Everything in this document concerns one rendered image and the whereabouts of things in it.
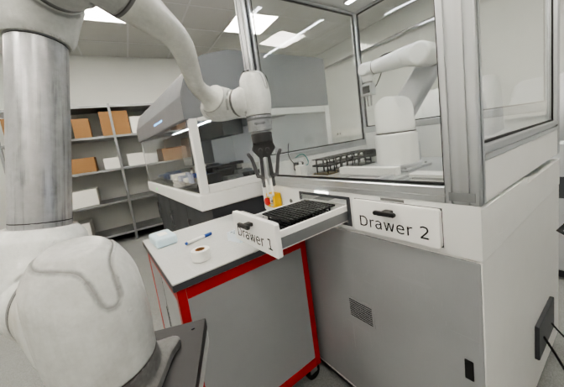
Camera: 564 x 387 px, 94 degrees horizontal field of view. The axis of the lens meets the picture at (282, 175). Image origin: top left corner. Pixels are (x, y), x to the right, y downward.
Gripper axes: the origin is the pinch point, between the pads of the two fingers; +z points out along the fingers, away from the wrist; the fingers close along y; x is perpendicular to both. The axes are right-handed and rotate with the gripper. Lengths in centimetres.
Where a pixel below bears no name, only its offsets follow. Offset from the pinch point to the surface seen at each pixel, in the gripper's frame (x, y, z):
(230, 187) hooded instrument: 74, -25, 9
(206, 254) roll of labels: -0.3, -27.5, 22.0
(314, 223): -11.3, 13.2, 13.0
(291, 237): -16.9, 4.6, 14.2
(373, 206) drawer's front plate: -14.5, 32.8, 9.1
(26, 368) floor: 61, -165, 100
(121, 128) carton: 309, -201, -65
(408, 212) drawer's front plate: -24.6, 39.1, 9.6
